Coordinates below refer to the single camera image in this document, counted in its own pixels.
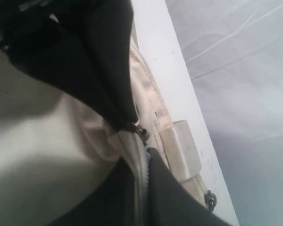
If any cream fabric duffel bag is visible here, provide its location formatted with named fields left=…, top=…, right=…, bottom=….
left=0, top=38, right=217, bottom=226

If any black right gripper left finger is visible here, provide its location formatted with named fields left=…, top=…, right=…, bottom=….
left=50, top=162, right=135, bottom=226

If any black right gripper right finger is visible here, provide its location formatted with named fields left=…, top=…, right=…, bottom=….
left=148, top=148, right=229, bottom=226

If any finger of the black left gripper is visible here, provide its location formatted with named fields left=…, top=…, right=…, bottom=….
left=72, top=0, right=138, bottom=124
left=6, top=21, right=123, bottom=130

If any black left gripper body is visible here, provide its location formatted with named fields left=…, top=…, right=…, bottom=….
left=0, top=0, right=74, bottom=55

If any white backdrop curtain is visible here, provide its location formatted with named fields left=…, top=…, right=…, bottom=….
left=166, top=0, right=283, bottom=226

